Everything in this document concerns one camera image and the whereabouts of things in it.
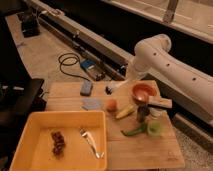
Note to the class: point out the white brush with black bristles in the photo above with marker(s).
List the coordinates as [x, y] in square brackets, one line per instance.
[114, 85]

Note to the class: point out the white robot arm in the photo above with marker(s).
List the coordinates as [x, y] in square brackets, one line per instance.
[153, 53]

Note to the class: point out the yellow plastic tray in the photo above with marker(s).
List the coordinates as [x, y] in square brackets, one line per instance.
[34, 150]

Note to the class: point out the orange fruit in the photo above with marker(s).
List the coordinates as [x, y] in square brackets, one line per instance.
[111, 105]

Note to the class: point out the blue sponge block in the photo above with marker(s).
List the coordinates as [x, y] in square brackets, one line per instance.
[86, 88]

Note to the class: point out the blue and silver device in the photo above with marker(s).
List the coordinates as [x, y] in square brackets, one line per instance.
[92, 70]

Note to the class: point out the orange bowl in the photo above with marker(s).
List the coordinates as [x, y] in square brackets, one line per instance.
[141, 92]

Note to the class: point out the dark metal can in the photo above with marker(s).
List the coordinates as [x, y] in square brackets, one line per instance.
[142, 112]

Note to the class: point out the wooden block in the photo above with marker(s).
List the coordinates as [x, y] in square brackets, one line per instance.
[160, 102]

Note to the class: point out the metal fork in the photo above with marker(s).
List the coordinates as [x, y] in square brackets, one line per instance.
[91, 142]

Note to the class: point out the green chili pepper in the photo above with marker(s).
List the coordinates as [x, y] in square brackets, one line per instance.
[136, 131]

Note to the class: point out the small white cup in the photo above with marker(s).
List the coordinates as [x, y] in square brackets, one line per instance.
[155, 113]

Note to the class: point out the wooden cutting board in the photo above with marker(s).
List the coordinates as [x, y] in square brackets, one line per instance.
[139, 152]

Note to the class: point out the green plastic cup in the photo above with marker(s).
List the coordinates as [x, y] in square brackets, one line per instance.
[154, 128]

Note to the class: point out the black chair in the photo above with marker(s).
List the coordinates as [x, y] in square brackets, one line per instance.
[15, 108]

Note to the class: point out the black box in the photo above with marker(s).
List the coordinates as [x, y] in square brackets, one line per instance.
[29, 24]

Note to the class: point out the metal rail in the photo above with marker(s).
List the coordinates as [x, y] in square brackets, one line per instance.
[106, 47]

